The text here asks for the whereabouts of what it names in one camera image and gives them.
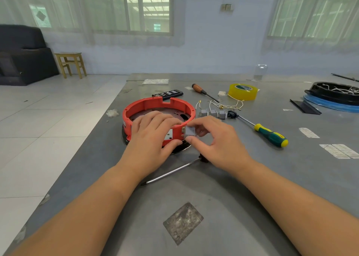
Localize person's right hand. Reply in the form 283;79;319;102
184;115;254;175

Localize person's left hand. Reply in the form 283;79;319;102
117;111;184;181

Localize teal handle screwdriver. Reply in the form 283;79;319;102
140;154;209;185

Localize red round appliance base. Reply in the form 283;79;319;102
122;96;197;153

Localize green yellow handle screwdriver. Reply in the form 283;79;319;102
236;114;289;148

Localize person's left forearm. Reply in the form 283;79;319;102
11;166;144;256

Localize person's right forearm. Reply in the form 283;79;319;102
236;159;359;256

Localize black round appliance part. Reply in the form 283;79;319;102
306;81;359;106

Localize yellow tape roll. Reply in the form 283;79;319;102
228;84;260;102

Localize black remote control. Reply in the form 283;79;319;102
152;89;184;99

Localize white paper sheet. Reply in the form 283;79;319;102
142;78;169;86

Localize narrow white tape strip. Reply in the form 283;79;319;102
299;127;320;139

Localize black flat plate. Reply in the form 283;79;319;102
290;99;323;115

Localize wide white tape strips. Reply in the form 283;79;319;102
320;144;359;160

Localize small wooden stool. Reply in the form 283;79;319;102
54;52;88;79

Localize sheer white curtain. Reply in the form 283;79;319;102
0;0;185;46
261;0;359;53

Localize thin black rod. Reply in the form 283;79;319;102
331;73;359;83

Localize large barred window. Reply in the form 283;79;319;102
269;0;359;40
28;0;172;34

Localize black armchair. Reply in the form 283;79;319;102
0;24;60;86

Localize orange handle screwdriver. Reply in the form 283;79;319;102
192;84;221;104

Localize blue ring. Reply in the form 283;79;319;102
303;94;359;114

